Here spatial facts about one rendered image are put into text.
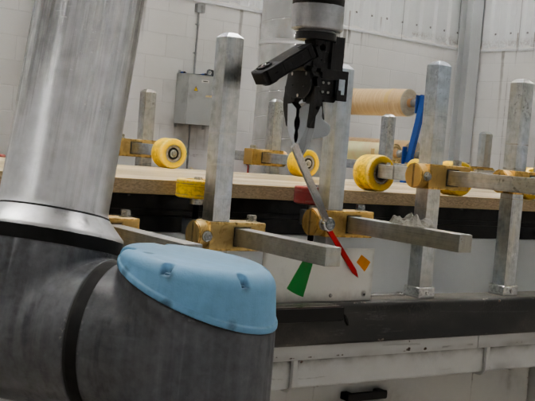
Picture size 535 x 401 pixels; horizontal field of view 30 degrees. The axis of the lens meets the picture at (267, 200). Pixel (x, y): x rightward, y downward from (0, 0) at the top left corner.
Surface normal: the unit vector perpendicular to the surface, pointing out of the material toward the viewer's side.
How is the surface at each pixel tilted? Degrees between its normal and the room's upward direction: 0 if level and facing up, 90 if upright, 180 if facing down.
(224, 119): 90
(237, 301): 86
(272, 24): 90
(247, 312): 85
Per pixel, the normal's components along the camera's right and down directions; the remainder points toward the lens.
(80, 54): 0.22, -0.09
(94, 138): 0.65, 0.00
